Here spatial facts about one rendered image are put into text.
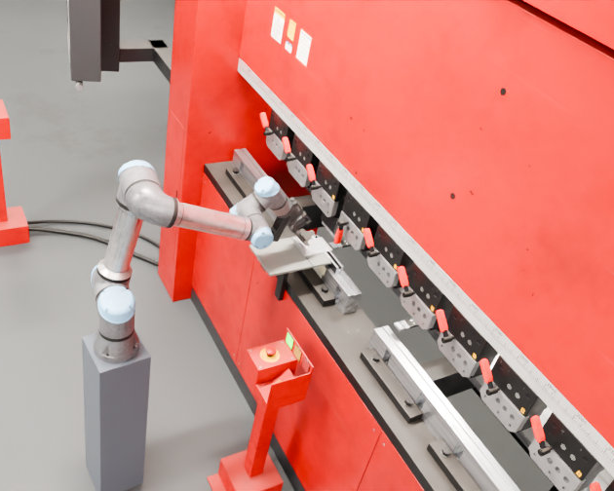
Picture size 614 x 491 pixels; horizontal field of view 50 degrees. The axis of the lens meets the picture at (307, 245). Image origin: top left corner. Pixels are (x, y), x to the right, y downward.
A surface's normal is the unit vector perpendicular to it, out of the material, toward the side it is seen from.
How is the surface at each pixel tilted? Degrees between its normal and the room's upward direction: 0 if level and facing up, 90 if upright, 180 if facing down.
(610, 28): 90
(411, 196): 90
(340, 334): 0
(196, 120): 90
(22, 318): 0
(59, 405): 0
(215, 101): 90
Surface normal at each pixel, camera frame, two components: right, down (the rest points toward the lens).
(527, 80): -0.87, 0.16
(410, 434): 0.18, -0.78
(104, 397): 0.54, 0.59
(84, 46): 0.29, 0.62
